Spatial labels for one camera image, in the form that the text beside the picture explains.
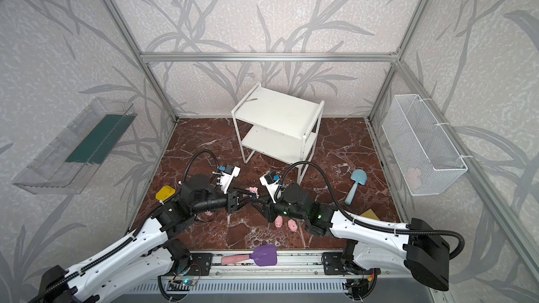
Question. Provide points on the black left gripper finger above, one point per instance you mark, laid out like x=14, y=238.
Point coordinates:
x=244, y=192
x=245, y=201

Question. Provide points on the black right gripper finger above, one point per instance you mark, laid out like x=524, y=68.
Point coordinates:
x=258, y=206
x=257, y=198

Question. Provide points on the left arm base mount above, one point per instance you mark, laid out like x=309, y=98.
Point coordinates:
x=196, y=264

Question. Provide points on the pink pig toy lower middle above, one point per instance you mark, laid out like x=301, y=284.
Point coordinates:
x=279, y=221

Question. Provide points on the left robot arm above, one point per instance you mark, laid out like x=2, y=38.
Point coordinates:
x=149, y=251

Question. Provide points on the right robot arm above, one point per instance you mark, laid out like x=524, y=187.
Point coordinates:
x=415, y=248

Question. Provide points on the purple toy spatula pink handle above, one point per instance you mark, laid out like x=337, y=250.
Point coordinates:
x=263, y=256

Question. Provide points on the pink pig toy lower right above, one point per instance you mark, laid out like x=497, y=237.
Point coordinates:
x=292, y=225

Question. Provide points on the clear plastic wall bin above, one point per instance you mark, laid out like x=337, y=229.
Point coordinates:
x=67, y=165

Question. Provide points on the white two-tier shelf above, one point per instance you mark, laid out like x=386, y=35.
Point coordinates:
x=277, y=125

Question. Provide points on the green circuit board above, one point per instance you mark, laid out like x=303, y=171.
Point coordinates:
x=183, y=283

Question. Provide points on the white wire mesh basket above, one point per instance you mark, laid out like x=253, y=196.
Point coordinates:
x=418, y=140

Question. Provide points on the light blue toy shovel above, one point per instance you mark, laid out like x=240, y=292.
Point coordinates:
x=359, y=177

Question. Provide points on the yellow sponge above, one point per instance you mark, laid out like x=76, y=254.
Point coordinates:
x=370, y=215

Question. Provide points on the yellow toy shovel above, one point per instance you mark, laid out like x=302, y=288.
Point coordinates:
x=165, y=193

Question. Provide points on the pink toy in basket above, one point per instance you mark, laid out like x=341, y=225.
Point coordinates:
x=413, y=179

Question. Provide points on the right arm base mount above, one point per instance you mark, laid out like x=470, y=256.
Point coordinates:
x=334, y=265

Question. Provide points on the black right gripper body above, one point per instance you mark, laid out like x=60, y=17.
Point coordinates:
x=267, y=206

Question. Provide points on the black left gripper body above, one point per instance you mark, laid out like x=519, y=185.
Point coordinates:
x=231, y=201

